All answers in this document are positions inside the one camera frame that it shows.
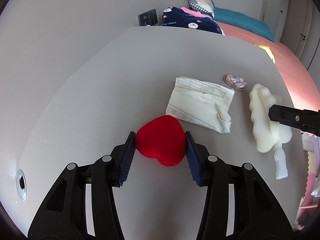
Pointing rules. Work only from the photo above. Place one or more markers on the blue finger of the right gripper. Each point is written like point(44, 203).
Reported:
point(286, 115)

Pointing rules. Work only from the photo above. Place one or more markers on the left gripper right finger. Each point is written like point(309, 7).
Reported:
point(193, 158)

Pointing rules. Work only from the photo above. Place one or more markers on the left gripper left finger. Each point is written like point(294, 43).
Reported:
point(126, 157)

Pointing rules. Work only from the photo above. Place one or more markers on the red heart box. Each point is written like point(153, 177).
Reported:
point(162, 139)

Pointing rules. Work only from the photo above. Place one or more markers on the pink bed sheet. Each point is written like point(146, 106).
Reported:
point(302, 89)

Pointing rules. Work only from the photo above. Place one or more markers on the folded lined paper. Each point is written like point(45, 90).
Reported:
point(201, 103)

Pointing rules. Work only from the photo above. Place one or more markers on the purple gingham flower clip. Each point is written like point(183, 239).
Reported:
point(235, 82)

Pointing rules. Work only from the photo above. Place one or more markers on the yellow chick plush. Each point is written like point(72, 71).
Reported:
point(268, 51)

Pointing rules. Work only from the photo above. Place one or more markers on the foam puzzle floor mat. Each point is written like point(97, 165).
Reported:
point(310, 200)

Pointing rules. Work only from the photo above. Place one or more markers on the closet door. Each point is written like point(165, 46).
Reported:
point(289, 22)

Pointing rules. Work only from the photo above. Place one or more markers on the teal pillow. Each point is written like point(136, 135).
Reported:
point(243, 21)

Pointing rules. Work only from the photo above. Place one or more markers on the metal desk grommet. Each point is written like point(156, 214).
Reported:
point(21, 185)

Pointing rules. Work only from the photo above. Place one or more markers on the navy patterned blanket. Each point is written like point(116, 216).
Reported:
point(175, 17)

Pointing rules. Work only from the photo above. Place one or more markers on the pink folded clothes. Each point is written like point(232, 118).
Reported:
point(194, 13)

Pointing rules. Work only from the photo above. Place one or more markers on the grey patterned pillow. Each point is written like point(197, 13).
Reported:
point(203, 6)

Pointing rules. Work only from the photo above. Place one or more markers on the black wall socket panel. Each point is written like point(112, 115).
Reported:
point(148, 18)

